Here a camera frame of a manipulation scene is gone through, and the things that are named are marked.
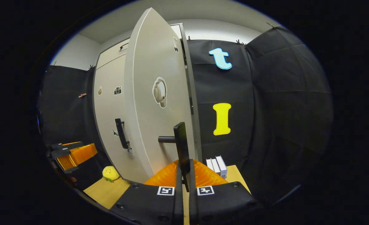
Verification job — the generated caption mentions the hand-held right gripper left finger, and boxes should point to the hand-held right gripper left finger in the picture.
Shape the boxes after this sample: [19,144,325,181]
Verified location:
[109,159,184,225]

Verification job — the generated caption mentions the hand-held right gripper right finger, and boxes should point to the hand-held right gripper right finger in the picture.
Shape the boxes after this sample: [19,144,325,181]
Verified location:
[189,159,264,225]

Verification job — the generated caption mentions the grey cabinet door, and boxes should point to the grey cabinet door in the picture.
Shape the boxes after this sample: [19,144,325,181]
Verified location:
[93,55,147,184]
[124,8,200,184]

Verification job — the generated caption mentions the black door handle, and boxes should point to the black door handle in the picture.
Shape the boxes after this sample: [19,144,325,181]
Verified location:
[115,118,130,150]
[158,122,191,193]

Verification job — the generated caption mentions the grey double-door shoe cabinet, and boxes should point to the grey double-door shoe cabinet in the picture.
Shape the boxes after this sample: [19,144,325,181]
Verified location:
[92,22,203,185]

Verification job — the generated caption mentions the yellow plush toy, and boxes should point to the yellow plush toy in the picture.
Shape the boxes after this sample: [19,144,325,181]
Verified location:
[102,166,121,183]

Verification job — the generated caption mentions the black backdrop cloth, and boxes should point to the black backdrop cloth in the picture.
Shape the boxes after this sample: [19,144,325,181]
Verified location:
[37,27,333,205]

